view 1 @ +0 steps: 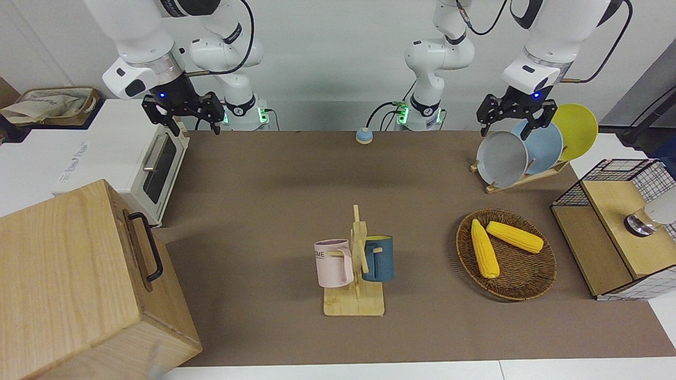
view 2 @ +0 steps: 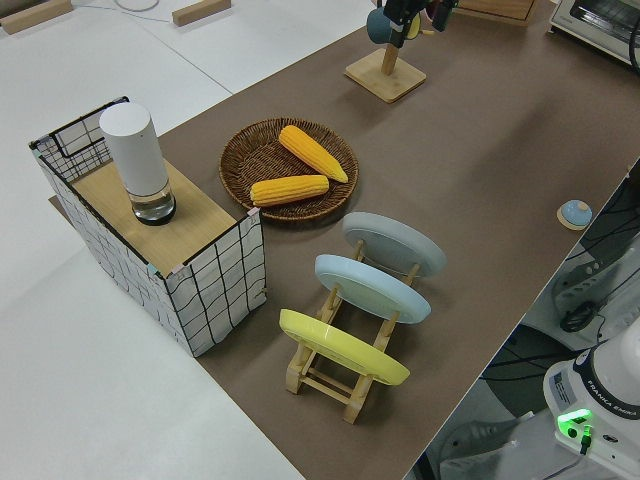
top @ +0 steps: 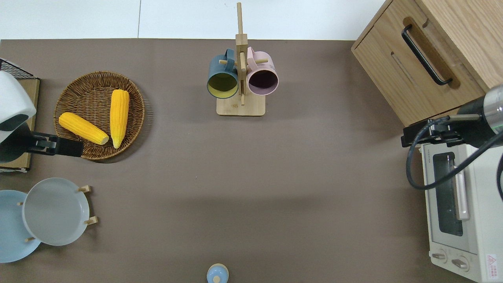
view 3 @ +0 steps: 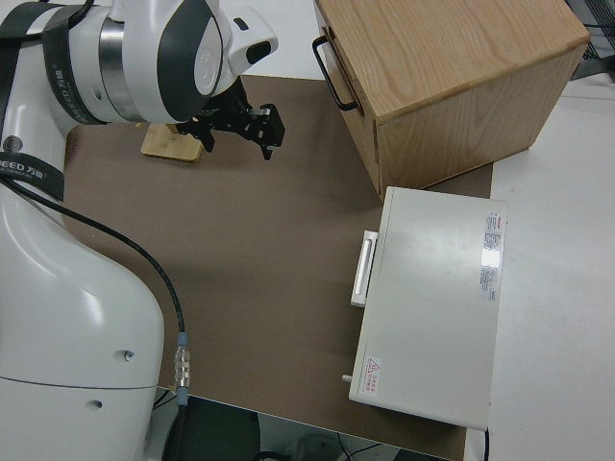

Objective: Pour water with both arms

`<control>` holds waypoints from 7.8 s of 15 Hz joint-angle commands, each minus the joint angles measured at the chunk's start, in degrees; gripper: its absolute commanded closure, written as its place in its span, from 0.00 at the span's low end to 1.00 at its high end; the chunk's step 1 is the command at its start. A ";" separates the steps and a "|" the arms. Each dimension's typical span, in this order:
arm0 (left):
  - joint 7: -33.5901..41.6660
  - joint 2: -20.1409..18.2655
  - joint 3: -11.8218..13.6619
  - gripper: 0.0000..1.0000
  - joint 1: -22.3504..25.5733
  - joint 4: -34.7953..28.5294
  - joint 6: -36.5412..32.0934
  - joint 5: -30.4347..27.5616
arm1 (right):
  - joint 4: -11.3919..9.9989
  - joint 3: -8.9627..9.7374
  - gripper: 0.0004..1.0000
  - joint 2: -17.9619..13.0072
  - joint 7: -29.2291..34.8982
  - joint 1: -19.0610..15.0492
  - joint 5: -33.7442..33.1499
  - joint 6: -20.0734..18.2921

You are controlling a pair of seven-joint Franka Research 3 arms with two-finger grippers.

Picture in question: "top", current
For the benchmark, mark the light blue plate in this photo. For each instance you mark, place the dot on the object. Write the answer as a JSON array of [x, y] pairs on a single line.
[[10, 232]]

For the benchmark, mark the pink mug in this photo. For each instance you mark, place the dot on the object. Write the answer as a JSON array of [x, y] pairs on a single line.
[[271, 68]]

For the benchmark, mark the white toaster oven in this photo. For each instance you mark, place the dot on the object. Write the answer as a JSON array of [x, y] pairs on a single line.
[[483, 220]]

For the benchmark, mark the wooden board lid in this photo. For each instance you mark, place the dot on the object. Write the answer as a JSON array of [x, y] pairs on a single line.
[[33, 84]]

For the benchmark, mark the round wicker basket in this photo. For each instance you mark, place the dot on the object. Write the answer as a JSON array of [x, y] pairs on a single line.
[[84, 92]]

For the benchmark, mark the grey plate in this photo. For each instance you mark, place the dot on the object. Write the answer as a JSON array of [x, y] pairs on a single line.
[[55, 212]]

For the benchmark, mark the wooden cabinet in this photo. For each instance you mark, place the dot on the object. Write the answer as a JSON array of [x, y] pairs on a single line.
[[393, 51]]

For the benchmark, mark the yellow corn cob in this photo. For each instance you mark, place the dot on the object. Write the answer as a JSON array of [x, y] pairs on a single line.
[[82, 127], [119, 118]]

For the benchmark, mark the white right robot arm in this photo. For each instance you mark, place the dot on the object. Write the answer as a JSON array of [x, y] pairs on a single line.
[[496, 100]]

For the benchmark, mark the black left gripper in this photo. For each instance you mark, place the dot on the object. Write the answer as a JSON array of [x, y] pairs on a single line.
[[15, 143]]

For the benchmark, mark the dark teal mug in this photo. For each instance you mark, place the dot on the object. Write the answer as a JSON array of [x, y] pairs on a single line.
[[216, 67]]

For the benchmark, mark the wooden plate rack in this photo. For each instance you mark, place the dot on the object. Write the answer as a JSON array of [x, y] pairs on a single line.
[[85, 189]]

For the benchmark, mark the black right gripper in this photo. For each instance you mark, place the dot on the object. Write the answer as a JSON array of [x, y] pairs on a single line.
[[477, 125]]

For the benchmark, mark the wooden mug tree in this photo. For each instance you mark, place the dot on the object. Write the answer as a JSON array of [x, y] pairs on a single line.
[[240, 106]]

